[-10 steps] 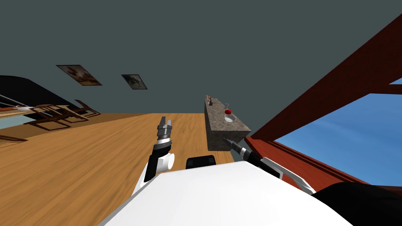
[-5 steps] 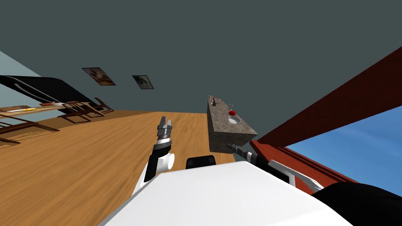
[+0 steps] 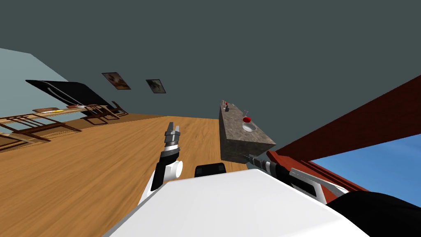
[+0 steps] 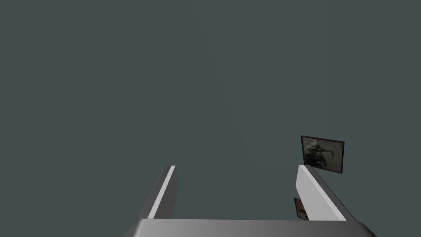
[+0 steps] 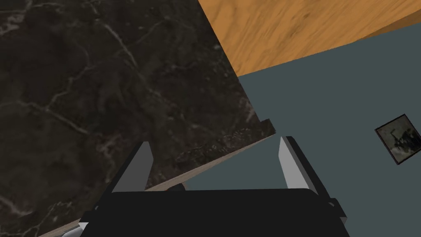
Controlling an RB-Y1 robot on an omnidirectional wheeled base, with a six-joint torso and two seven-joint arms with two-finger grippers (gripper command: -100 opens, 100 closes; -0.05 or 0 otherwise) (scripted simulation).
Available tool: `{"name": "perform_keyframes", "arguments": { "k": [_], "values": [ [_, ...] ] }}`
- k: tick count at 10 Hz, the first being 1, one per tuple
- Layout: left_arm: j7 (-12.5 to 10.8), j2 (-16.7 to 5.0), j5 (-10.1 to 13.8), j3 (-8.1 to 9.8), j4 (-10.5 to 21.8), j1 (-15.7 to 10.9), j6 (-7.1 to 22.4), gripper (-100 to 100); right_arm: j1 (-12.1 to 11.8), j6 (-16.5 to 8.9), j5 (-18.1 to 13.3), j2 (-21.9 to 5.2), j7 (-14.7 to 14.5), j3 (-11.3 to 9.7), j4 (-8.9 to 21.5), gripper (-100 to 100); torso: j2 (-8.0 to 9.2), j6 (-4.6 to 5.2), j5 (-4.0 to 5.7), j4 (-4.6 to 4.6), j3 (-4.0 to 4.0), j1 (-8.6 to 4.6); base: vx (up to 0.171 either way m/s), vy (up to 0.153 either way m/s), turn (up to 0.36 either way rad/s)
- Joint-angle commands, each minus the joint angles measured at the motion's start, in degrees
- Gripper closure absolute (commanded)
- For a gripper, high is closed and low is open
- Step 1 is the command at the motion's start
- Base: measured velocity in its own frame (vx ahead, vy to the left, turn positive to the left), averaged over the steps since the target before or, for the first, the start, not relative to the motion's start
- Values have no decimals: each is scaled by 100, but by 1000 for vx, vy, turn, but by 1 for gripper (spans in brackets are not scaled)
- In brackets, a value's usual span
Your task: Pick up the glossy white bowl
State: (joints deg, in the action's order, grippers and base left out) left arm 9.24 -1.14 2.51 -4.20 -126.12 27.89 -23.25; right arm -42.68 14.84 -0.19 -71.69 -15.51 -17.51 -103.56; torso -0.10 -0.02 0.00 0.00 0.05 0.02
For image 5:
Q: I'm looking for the dark framed wall picture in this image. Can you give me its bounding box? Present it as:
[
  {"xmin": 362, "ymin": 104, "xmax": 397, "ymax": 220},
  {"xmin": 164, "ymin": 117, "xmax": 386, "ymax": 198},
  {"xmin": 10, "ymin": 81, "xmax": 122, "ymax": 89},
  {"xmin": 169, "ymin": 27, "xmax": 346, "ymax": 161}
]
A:
[{"xmin": 375, "ymin": 113, "xmax": 421, "ymax": 165}]

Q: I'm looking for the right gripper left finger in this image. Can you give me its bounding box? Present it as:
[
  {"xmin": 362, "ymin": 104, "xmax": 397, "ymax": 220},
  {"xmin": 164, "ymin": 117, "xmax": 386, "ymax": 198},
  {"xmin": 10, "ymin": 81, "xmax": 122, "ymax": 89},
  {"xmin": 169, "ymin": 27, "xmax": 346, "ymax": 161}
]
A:
[{"xmin": 111, "ymin": 141, "xmax": 154, "ymax": 193}]

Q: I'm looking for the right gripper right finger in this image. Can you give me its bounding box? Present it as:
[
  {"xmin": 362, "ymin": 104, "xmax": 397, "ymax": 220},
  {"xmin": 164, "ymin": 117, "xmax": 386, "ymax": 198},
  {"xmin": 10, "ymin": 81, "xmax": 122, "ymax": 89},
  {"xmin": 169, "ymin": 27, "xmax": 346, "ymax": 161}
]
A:
[{"xmin": 278, "ymin": 135, "xmax": 331, "ymax": 199}]

